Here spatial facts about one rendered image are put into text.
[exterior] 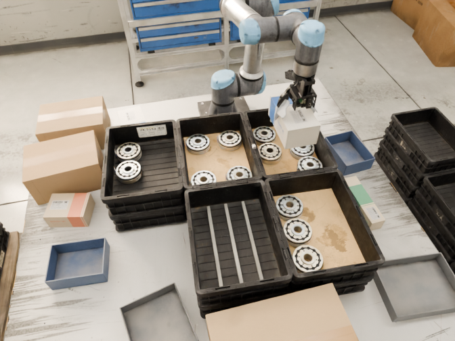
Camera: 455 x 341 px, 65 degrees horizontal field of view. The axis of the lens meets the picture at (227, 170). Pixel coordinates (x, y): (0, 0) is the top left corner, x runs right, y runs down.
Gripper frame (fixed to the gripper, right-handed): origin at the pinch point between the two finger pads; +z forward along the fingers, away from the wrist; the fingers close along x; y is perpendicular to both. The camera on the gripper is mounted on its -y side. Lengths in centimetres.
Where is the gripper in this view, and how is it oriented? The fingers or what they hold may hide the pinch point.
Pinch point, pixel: (293, 115)
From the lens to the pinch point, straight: 132.7
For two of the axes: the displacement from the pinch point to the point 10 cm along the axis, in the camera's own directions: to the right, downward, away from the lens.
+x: 9.7, -1.7, 1.4
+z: 0.0, 6.5, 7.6
